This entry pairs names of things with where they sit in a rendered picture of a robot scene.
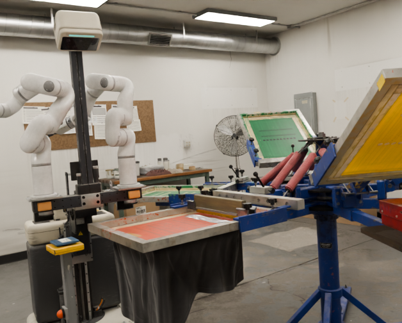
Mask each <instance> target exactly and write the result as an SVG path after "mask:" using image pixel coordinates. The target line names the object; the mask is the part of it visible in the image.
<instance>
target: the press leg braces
mask: <svg viewBox="0 0 402 323"><path fill-rule="evenodd" d="M342 296H343V297H345V298H346V299H347V300H349V302H351V303H352V304H354V305H355V306H356V307H357V308H358V309H360V310H361V311H363V312H364V313H365V314H366V315H367V316H368V317H370V318H371V319H373V320H374V321H375V322H376V323H389V322H385V321H384V320H383V319H381V318H380V317H379V316H377V315H376V314H375V313H374V312H372V311H371V310H370V309H369V308H367V307H366V306H365V305H363V304H362V303H361V302H360V301H359V300H357V299H356V298H355V297H353V296H352V295H351V294H350V293H348V292H347V291H346V290H345V289H343V288H342ZM320 298H321V293H320V291H319V290H318V289H317V290H316V291H315V292H314V293H313V294H312V295H311V296H310V297H309V298H308V299H307V300H306V301H305V302H304V303H303V305H302V306H301V307H300V308H299V309H298V310H297V311H296V313H295V314H294V315H293V316H292V317H291V318H290V319H289V320H288V321H287V322H286V323H298V322H299V321H300V320H301V319H302V318H303V316H304V315H305V314H306V313H307V312H308V311H309V310H310V309H311V307H313V305H315V304H316V303H317V301H318V300H319V299H320ZM344 309H345V307H342V306H341V314H343V313H344ZM331 314H332V293H325V303H324V314H323V323H331Z"/></svg>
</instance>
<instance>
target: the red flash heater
mask: <svg viewBox="0 0 402 323"><path fill-rule="evenodd" d="M379 208H380V213H381V215H382V224H383V225H386V226H388V227H390V228H393V229H396V230H398V231H401V232H402V198H398V199H384V200H379Z"/></svg>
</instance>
